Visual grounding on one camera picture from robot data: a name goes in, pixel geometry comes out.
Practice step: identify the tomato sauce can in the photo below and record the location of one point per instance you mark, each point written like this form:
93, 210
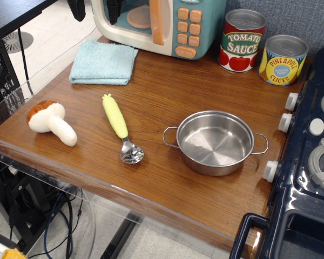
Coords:
241, 38

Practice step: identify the black side desk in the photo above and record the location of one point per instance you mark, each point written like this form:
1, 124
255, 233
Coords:
14, 14

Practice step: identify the light blue folded towel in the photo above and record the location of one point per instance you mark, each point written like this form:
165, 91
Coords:
103, 64

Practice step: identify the stainless steel pot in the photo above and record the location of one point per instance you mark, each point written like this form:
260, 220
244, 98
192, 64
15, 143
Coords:
213, 143

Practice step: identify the plush mushroom toy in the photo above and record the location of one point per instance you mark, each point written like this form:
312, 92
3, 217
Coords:
48, 116

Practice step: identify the yellow handled metal spoon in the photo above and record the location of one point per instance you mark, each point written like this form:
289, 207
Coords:
129, 153

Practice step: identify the toy microwave oven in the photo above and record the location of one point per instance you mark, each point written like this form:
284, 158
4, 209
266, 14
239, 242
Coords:
182, 29

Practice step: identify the white stove knob bottom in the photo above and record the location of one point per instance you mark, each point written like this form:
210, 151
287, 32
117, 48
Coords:
270, 170

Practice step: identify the dark blue toy stove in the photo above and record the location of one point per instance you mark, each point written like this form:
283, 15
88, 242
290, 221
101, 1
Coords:
294, 226

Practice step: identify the pineapple slices can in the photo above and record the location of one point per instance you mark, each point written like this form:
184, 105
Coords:
282, 60

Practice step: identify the white stove knob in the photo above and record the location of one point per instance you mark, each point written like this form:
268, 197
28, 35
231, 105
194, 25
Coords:
291, 101
285, 122
270, 170

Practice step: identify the white stove knob top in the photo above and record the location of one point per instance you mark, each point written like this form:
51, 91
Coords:
291, 101

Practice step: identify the white stove knob middle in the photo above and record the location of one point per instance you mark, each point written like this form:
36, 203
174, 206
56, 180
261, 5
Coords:
285, 122

